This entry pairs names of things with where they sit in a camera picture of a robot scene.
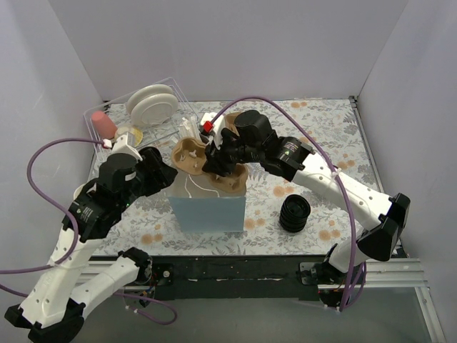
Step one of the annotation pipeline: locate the yellow polka dot bowl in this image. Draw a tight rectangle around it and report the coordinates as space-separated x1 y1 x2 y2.
114 124 144 146

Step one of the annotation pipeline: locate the white ceramic plate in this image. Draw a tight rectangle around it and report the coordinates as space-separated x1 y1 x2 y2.
131 94 179 127
126 84 174 114

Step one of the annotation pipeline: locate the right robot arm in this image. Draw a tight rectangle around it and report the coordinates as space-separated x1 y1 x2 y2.
200 110 411 284

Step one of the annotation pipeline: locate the grey cylindrical straw holder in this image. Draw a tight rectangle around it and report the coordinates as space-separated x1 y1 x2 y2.
199 134 210 144

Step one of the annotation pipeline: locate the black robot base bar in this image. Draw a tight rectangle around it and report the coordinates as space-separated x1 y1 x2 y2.
123 249 365 303

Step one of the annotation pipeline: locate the light blue paper bag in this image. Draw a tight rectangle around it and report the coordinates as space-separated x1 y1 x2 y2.
168 178 247 235

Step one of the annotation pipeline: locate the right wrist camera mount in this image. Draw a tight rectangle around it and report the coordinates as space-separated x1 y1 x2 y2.
200 112 226 149

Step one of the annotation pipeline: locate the wrapped white straws bundle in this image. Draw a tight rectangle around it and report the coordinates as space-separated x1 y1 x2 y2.
179 116 201 140

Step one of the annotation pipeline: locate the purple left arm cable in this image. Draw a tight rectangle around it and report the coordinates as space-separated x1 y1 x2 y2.
0 138 178 325

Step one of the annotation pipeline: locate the pink plastic cup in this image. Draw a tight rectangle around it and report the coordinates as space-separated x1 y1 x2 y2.
91 111 117 139

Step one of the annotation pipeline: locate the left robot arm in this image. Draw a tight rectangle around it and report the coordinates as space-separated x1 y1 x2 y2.
4 146 177 342

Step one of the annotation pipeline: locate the white ceramic plate back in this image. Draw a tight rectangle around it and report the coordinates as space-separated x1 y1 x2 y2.
126 84 174 114

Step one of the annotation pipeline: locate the white ceramic plate front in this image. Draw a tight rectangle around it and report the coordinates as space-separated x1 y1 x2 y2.
131 94 179 127

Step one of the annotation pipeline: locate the brown cardboard cup carrier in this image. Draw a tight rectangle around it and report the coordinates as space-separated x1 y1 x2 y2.
171 137 248 194

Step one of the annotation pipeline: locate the white wire dish rack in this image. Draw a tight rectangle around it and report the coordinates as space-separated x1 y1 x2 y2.
84 78 197 159

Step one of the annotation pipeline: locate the stack of black lids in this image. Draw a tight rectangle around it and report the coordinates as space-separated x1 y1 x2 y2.
279 194 311 234

